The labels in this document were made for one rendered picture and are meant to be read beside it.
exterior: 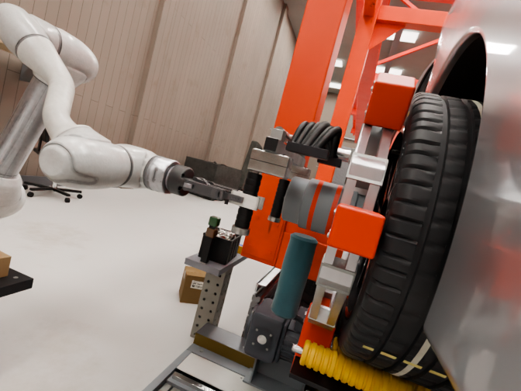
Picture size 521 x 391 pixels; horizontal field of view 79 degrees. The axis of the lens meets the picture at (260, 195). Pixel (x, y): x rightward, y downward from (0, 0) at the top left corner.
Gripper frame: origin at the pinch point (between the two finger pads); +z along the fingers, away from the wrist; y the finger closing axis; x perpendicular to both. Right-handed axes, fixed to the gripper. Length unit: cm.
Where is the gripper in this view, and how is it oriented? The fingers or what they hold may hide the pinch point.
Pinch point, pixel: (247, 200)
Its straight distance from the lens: 74.0
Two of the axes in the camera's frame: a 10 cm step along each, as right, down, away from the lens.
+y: -2.8, 0.1, -9.6
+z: 9.3, 2.7, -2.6
